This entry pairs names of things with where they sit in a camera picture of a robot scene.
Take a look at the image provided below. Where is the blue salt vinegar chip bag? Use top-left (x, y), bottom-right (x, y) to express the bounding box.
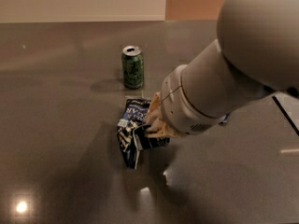
top-left (117, 97), bottom-right (170, 169)

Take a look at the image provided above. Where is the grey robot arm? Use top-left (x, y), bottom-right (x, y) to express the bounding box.
top-left (145, 0), bottom-right (299, 137)

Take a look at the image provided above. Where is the green soda can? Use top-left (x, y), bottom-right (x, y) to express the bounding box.
top-left (121, 46), bottom-right (144, 89)

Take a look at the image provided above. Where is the dark blue snack bar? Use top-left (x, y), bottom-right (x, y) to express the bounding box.
top-left (220, 113), bottom-right (231, 125)

